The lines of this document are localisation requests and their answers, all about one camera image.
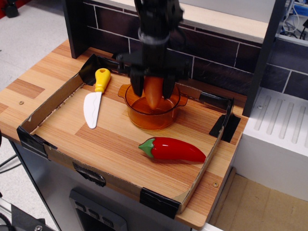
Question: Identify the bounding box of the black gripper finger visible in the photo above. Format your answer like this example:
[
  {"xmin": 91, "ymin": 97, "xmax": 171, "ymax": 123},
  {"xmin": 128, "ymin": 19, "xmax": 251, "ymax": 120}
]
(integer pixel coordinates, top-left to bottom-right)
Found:
[
  {"xmin": 163, "ymin": 74, "xmax": 176, "ymax": 99},
  {"xmin": 130, "ymin": 69, "xmax": 144, "ymax": 96}
]

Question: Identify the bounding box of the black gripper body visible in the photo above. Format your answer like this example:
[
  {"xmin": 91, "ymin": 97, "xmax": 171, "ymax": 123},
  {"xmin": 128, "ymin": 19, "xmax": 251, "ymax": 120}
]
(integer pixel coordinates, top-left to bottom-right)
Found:
[{"xmin": 116, "ymin": 33, "xmax": 192, "ymax": 81}]

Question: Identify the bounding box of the orange toy carrot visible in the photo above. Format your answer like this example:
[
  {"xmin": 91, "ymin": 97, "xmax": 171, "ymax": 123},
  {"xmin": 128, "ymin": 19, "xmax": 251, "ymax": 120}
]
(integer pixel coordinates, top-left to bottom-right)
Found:
[{"xmin": 143, "ymin": 76, "xmax": 163, "ymax": 110}]

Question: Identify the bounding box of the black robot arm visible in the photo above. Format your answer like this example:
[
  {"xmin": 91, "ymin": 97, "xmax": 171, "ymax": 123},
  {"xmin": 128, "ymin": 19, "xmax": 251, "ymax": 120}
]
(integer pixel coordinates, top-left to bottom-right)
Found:
[{"xmin": 116, "ymin": 0, "xmax": 192, "ymax": 99}]

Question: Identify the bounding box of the transparent orange toy pot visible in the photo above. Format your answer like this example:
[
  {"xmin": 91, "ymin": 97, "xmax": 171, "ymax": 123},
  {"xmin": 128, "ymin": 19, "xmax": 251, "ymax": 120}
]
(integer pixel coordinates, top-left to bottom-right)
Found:
[{"xmin": 118, "ymin": 84, "xmax": 188, "ymax": 130}]

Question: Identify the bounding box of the cardboard fence with black tape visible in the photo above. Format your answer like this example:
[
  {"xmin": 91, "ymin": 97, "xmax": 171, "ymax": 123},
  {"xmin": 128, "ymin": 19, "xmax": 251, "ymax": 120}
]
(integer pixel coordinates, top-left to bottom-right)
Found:
[{"xmin": 17, "ymin": 55, "xmax": 239, "ymax": 226}]

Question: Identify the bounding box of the yellow white toy knife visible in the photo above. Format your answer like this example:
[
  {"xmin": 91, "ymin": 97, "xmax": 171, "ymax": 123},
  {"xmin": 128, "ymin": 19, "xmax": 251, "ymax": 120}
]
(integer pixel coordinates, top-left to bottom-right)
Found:
[{"xmin": 83, "ymin": 68, "xmax": 111, "ymax": 129}]

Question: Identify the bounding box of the wooden shelf board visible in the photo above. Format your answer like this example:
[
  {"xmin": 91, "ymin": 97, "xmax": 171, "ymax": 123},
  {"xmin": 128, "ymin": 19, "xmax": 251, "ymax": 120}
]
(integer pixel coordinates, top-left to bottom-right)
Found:
[{"xmin": 113, "ymin": 0, "xmax": 269, "ymax": 44}]

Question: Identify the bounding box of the red toy chili pepper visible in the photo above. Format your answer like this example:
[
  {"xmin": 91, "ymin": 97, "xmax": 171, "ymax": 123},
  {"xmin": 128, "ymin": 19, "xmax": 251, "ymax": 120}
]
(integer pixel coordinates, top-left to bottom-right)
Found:
[{"xmin": 138, "ymin": 137, "xmax": 206, "ymax": 163}]

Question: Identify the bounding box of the white toy sink drainboard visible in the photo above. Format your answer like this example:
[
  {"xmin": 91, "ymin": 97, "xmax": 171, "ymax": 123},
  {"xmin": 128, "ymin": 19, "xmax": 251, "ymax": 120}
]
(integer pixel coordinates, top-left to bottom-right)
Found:
[{"xmin": 233, "ymin": 88, "xmax": 308, "ymax": 201}]

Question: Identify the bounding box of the grey oven control panel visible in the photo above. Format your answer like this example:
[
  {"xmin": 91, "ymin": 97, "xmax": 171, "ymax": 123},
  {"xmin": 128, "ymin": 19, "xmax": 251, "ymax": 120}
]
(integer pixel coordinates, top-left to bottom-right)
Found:
[{"xmin": 69, "ymin": 190, "xmax": 128, "ymax": 231}]

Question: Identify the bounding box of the dark shelf post left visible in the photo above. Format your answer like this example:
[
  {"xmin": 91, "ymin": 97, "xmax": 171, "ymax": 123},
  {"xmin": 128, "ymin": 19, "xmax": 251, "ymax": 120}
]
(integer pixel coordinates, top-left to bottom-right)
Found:
[{"xmin": 62, "ymin": 0, "xmax": 96, "ymax": 59}]

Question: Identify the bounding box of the grey shelf post right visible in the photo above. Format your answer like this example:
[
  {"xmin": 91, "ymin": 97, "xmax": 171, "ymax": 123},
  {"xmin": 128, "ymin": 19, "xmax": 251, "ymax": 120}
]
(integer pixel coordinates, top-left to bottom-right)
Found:
[{"xmin": 242, "ymin": 0, "xmax": 286, "ymax": 117}]

